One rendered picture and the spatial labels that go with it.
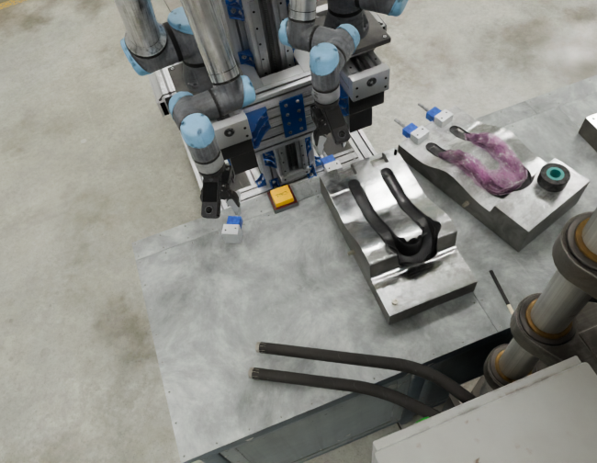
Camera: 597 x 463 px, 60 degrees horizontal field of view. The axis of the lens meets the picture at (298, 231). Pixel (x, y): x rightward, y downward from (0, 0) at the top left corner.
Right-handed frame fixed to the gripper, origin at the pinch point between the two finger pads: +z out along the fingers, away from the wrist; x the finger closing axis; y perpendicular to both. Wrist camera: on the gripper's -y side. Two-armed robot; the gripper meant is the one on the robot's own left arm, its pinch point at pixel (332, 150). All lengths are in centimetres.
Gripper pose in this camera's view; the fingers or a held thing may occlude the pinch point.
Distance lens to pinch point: 164.2
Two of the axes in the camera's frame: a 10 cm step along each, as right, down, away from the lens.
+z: 1.0, 5.5, 8.3
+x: -9.3, 3.4, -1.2
